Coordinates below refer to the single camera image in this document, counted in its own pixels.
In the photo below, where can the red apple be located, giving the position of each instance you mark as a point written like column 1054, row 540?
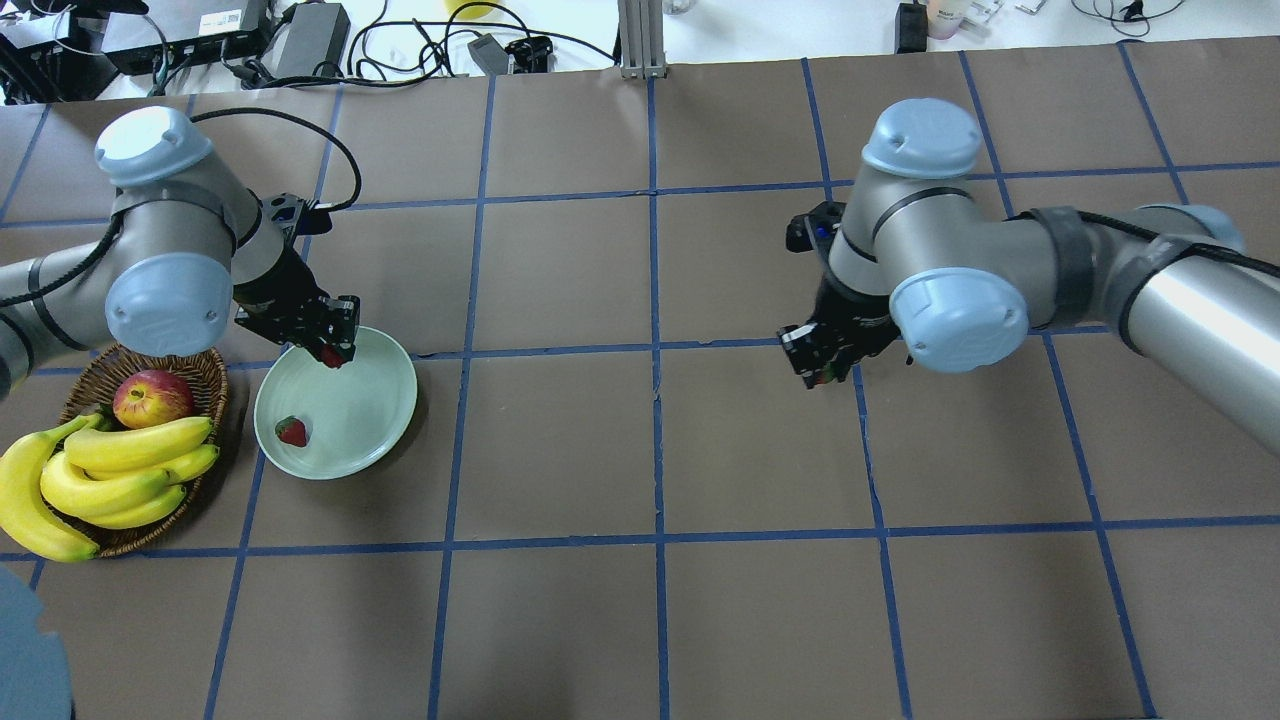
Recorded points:
column 151, row 398

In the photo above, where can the light green plate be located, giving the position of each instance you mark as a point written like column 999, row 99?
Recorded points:
column 354, row 414

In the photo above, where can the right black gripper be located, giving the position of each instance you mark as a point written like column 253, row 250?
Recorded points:
column 846, row 318

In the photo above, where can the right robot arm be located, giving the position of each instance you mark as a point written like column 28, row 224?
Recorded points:
column 910, row 257

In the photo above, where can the yellow banana bunch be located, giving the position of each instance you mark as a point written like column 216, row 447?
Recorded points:
column 65, row 485

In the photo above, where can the black power adapter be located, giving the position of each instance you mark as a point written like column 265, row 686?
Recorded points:
column 315, row 34

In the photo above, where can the aluminium frame post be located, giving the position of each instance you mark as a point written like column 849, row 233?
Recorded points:
column 641, row 36

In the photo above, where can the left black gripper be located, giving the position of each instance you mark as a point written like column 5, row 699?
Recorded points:
column 277, row 297

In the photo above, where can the small black charger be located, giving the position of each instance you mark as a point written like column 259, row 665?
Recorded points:
column 490, row 56

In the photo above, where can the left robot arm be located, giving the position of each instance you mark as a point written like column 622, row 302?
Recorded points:
column 189, row 249

